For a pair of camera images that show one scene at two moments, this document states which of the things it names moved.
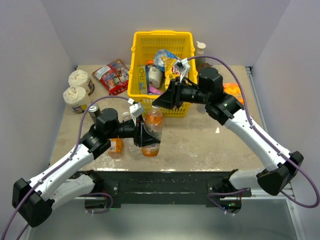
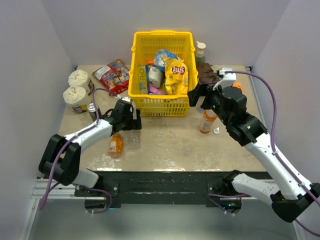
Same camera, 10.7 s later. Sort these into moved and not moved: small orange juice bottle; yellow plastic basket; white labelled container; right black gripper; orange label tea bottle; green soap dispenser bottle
Moved: orange label tea bottle; right black gripper
Not moved: small orange juice bottle; white labelled container; green soap dispenser bottle; yellow plastic basket
